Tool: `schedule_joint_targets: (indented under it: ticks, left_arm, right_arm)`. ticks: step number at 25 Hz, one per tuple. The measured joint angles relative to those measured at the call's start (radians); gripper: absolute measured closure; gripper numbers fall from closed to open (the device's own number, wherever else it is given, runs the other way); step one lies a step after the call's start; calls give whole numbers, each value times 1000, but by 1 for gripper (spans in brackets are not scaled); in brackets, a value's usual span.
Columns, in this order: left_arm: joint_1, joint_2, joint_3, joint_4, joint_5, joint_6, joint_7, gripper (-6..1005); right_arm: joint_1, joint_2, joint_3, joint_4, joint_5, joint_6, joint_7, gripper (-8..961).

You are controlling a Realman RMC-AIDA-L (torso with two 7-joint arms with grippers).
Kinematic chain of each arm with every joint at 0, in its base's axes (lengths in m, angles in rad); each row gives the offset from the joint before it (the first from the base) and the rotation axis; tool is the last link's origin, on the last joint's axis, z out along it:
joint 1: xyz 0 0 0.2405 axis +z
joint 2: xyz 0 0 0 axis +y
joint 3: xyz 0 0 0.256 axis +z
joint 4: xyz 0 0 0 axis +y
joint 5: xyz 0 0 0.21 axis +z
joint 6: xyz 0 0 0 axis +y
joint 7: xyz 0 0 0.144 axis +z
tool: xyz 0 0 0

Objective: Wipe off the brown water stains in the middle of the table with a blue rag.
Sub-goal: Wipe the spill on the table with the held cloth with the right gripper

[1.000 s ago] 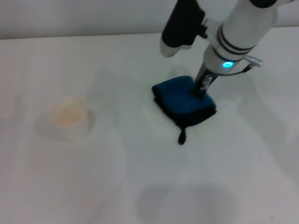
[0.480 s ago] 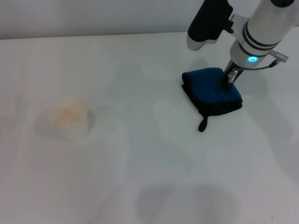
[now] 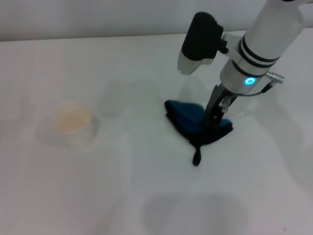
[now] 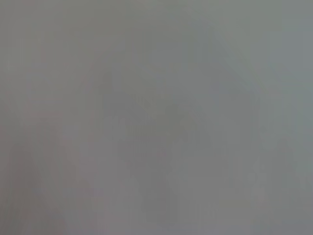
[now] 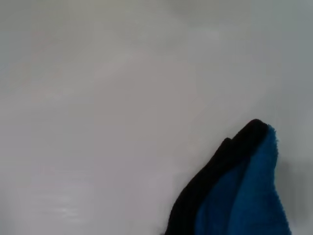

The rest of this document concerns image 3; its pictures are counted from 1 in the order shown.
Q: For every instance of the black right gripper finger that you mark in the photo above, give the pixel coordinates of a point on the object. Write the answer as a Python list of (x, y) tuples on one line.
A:
[(220, 117), (211, 118)]

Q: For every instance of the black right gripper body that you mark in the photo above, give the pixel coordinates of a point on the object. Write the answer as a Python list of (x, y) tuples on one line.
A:
[(220, 100)]

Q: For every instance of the blue rag with black trim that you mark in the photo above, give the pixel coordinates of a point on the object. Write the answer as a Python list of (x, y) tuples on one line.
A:
[(188, 120)]

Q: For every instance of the white paper cup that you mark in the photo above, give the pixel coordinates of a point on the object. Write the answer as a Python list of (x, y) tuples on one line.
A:
[(71, 124)]

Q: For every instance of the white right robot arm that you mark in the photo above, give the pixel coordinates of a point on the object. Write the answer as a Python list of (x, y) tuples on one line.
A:
[(261, 44)]

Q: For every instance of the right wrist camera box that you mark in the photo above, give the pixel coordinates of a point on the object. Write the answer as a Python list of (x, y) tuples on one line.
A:
[(200, 41)]

